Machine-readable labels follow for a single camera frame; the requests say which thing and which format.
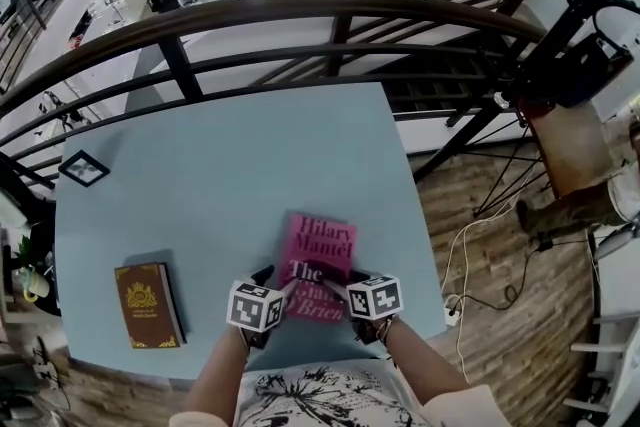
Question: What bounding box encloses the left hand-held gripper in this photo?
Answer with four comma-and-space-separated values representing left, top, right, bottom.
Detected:
226, 263, 299, 351

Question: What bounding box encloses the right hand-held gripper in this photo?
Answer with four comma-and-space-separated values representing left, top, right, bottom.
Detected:
324, 268, 404, 347

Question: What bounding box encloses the pink book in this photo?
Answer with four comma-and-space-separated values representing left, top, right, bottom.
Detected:
273, 213, 359, 324

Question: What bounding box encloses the brown book with gold print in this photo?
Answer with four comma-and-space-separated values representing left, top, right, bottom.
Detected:
113, 262, 188, 350

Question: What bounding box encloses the person's left forearm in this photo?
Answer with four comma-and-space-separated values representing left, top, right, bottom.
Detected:
183, 327, 252, 422

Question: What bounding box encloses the person's right forearm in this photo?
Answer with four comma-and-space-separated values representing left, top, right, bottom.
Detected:
383, 317, 472, 412

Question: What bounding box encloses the white printed shirt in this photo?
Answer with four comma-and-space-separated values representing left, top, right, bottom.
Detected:
169, 358, 511, 427

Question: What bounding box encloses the potted green plant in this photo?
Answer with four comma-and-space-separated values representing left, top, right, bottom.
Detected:
12, 234, 52, 304

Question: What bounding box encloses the dark curved railing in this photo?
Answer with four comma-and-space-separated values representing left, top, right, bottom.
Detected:
0, 0, 551, 196

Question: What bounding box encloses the black box on stand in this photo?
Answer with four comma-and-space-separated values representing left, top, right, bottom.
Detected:
548, 32, 635, 110

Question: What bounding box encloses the white cable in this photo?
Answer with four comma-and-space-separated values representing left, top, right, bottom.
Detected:
438, 192, 537, 382

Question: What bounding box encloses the black cable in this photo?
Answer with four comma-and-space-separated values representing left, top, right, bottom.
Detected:
444, 234, 557, 312

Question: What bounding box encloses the small black picture frame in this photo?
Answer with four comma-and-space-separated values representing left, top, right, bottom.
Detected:
58, 149, 111, 189

